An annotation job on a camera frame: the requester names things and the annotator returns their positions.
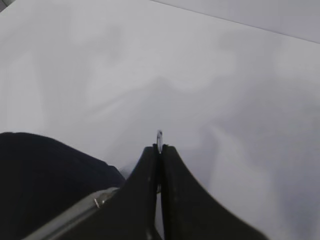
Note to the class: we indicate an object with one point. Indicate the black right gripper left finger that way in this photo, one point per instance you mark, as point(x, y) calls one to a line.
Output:
point(130, 213)

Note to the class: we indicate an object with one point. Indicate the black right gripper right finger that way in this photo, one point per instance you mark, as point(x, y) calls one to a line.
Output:
point(189, 212)

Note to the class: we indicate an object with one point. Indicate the navy blue lunch bag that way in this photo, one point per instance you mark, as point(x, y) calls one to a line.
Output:
point(41, 177)

